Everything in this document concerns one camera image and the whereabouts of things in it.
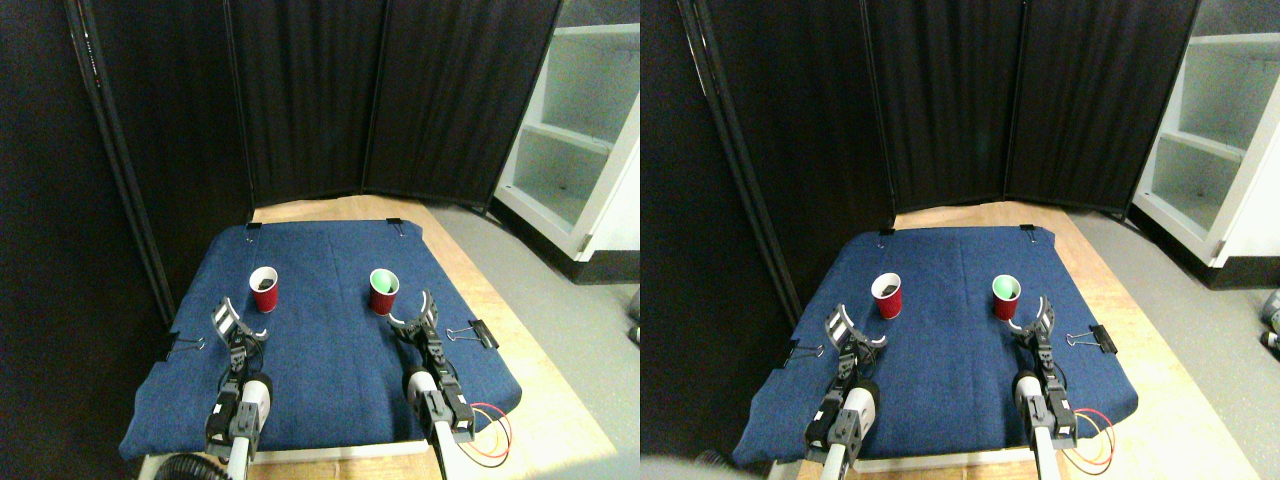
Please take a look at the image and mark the red cup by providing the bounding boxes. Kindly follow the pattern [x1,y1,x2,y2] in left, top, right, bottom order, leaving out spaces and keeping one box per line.
[871,272,904,321]
[249,266,280,314]
[369,268,401,316]
[992,273,1023,321]

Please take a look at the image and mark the dark blue cloth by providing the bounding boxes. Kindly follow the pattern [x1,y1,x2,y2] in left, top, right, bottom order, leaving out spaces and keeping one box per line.
[732,225,1140,468]
[118,218,524,463]

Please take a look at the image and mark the white shelf unit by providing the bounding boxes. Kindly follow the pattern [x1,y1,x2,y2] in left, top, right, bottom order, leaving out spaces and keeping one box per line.
[1132,30,1280,269]
[493,22,640,263]

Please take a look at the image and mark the black curtain stand pole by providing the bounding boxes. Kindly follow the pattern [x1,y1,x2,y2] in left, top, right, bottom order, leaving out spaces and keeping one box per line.
[65,0,176,326]
[678,0,803,326]

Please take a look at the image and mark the orange wire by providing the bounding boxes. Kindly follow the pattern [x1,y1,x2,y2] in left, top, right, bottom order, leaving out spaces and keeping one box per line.
[460,402,513,469]
[1062,408,1115,475]

